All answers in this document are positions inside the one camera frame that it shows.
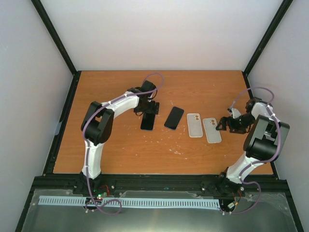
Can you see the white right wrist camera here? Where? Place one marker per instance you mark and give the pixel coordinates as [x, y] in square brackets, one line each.
[234, 113]

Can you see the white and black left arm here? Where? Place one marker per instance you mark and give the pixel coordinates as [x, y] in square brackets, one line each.
[98, 121]

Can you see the grey metal front plate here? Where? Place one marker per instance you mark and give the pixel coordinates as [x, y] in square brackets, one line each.
[267, 212]

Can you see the black aluminium frame rail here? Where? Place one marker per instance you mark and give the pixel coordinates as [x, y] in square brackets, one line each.
[205, 185]

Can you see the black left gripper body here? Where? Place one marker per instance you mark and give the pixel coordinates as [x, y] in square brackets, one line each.
[147, 108]

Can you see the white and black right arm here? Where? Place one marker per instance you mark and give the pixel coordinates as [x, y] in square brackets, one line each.
[266, 135]

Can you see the small black phone white case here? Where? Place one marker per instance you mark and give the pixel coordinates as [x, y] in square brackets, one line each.
[147, 123]

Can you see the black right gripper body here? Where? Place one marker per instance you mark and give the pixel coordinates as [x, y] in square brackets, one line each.
[239, 126]

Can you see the black left corner post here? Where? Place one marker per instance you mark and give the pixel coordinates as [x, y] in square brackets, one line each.
[40, 9]

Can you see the light blue slotted cable duct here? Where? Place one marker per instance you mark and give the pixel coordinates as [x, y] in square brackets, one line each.
[149, 203]

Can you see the white silicone phone case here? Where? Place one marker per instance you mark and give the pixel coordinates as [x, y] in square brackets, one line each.
[194, 125]
[212, 134]

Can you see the black right corner post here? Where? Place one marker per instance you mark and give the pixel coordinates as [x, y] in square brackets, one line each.
[277, 18]

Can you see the black corner post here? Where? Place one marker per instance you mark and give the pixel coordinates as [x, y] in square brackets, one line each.
[277, 18]
[40, 9]

